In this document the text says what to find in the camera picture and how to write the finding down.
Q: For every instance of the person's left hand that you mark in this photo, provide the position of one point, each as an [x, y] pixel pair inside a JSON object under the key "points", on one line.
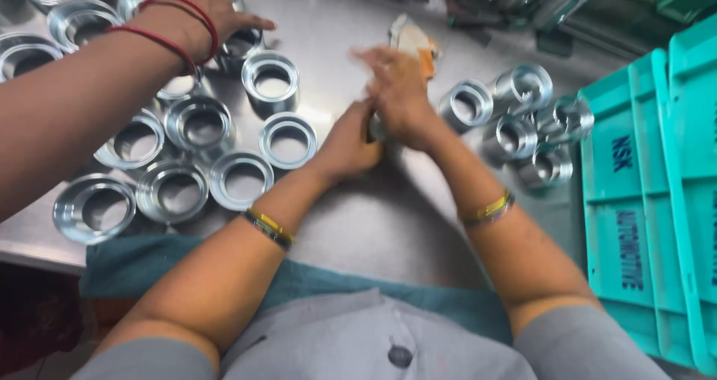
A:
{"points": [[344, 145]]}

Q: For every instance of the group of metal bearing rings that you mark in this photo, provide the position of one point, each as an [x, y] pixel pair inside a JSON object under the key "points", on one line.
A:
{"points": [[269, 105]]}

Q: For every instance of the shiny metal bearing sleeve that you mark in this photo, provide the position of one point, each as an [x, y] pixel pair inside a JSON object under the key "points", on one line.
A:
{"points": [[582, 114], [560, 173], [524, 145], [460, 117], [529, 72]]}

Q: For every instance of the yellow and green wrist bangles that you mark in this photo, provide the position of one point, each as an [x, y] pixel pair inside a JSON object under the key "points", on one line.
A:
{"points": [[270, 229], [488, 209]]}

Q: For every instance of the teal plastic crate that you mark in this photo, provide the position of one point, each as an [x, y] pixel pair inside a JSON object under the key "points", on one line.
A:
{"points": [[616, 229], [700, 145]]}

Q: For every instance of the teal cloth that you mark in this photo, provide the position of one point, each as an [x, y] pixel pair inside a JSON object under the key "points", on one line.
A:
{"points": [[134, 265]]}

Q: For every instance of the person's right hand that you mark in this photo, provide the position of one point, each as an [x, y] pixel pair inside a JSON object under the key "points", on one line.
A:
{"points": [[406, 108]]}

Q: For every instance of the person's right fingers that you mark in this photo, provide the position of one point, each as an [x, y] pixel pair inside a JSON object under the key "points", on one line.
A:
{"points": [[381, 69]]}

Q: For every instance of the grey shirt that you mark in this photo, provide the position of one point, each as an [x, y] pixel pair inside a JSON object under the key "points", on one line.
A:
{"points": [[347, 335]]}

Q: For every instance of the orange and white cloth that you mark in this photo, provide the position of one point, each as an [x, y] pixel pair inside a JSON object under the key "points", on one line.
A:
{"points": [[413, 39]]}

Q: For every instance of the person's left fingers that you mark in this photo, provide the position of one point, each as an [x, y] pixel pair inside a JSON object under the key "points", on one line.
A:
{"points": [[361, 119]]}

